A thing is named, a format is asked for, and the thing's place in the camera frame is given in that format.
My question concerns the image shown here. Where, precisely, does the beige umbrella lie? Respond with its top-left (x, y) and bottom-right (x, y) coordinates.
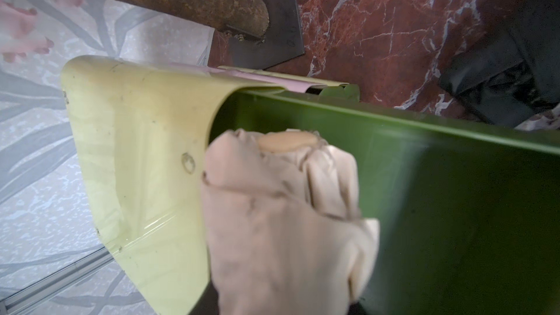
top-left (201, 129), bottom-right (381, 314)

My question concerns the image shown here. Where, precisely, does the green yellow drawer cabinet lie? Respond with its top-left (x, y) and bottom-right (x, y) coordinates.
top-left (61, 55), bottom-right (559, 314)

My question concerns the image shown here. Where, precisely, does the black umbrella right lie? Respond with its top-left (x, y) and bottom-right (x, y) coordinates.
top-left (439, 0), bottom-right (559, 128)

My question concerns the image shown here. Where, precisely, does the pink cherry blossom tree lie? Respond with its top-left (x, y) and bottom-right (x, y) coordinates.
top-left (0, 0), bottom-right (306, 71)

